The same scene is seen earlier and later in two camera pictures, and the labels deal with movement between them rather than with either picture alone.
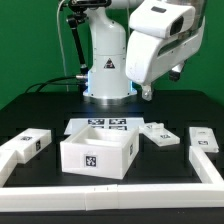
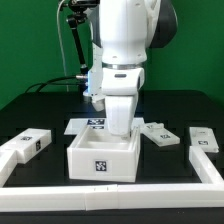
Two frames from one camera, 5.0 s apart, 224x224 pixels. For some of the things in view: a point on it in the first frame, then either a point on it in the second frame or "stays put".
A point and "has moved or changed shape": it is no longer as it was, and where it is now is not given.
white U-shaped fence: [207, 194] stays put
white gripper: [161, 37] → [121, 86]
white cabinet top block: [27, 143] stays put
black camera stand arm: [79, 15] stays put
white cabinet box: [100, 151] has moved or changed shape
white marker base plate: [76, 125] stays put
